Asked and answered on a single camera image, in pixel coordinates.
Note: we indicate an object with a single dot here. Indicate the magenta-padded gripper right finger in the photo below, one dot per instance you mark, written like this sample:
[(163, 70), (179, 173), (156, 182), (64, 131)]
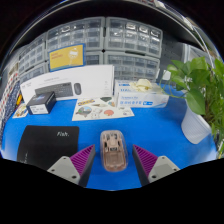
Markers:
[(160, 166)]

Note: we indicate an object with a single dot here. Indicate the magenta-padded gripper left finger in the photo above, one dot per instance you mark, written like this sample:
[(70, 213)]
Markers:
[(63, 168)]

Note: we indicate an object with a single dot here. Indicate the transparent pink computer mouse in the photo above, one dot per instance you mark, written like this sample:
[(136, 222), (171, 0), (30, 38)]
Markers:
[(114, 153)]

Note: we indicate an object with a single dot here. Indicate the black mouse pad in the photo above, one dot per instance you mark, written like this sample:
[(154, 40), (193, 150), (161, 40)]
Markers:
[(43, 143)]

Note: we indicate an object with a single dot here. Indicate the green plant in white pot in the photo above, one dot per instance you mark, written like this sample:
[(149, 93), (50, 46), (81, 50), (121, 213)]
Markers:
[(195, 125)]

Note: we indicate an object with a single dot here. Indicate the small black cardboard box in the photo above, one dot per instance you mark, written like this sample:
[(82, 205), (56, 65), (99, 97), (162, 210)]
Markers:
[(41, 103)]

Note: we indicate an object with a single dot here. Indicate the large cartoon sticker sheet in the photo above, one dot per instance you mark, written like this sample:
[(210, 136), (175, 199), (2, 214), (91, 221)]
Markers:
[(100, 110)]

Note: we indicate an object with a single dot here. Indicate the white blue glove box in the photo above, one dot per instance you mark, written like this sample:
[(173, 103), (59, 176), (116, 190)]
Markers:
[(143, 99)]

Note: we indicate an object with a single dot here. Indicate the cream disposable glove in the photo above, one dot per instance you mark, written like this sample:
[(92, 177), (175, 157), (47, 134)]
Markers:
[(140, 85)]

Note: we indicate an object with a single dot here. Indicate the polka dot fabric bag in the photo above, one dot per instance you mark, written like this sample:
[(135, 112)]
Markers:
[(8, 100)]

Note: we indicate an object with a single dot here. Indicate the white keyboard packaging box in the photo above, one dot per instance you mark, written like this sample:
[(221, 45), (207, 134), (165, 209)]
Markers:
[(90, 78)]

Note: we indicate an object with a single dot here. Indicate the yellow sign card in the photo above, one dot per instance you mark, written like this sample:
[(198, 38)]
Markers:
[(66, 57)]

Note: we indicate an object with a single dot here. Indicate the dark wall shelf unit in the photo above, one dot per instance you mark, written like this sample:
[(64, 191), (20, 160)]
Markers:
[(186, 23)]

